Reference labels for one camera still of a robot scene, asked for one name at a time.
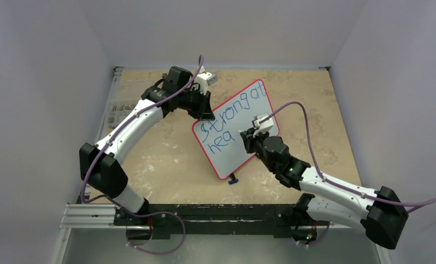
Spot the pink framed whiteboard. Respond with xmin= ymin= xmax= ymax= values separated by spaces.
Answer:
xmin=192 ymin=79 xmax=274 ymax=179

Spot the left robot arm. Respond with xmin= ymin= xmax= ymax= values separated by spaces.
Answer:
xmin=79 ymin=66 xmax=217 ymax=215

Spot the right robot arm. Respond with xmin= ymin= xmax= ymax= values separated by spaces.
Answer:
xmin=240 ymin=128 xmax=408 ymax=250

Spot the blue marker cap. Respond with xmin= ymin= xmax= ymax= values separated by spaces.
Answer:
xmin=228 ymin=179 xmax=238 ymax=185

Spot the clear plastic screw box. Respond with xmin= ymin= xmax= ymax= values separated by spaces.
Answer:
xmin=105 ymin=81 xmax=140 ymax=129

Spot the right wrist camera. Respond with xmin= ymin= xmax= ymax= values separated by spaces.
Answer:
xmin=252 ymin=113 xmax=280 ymax=138

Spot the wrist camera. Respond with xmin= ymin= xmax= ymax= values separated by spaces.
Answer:
xmin=252 ymin=113 xmax=280 ymax=138
xmin=194 ymin=66 xmax=218 ymax=95

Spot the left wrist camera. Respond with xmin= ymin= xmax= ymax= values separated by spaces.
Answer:
xmin=194 ymin=66 xmax=218 ymax=95

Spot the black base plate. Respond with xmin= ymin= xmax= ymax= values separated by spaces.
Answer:
xmin=113 ymin=204 xmax=318 ymax=243

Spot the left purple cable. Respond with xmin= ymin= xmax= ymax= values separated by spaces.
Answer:
xmin=80 ymin=54 xmax=205 ymax=255

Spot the purple cable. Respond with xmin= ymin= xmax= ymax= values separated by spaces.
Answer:
xmin=263 ymin=101 xmax=436 ymax=249
xmin=80 ymin=54 xmax=205 ymax=255

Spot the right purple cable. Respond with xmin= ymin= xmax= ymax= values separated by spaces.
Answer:
xmin=263 ymin=101 xmax=436 ymax=249

